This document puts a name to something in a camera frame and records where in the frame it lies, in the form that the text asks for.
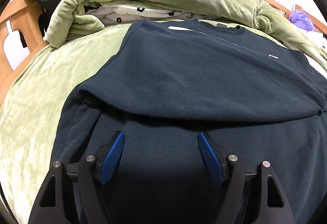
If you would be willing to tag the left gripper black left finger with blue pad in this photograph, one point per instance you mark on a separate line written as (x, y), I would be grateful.
(55, 201)

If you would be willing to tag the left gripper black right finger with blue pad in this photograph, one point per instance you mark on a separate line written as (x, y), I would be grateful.
(250, 193)

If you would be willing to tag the dark navy t-shirt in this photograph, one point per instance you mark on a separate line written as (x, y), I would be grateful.
(170, 81)

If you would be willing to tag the green plush bed sheet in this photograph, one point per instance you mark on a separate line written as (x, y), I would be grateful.
(32, 109)

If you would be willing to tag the purple plush toy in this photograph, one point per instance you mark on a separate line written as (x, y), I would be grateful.
(301, 20)

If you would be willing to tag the green quilt with floral lining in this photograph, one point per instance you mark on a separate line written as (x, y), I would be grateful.
(70, 21)

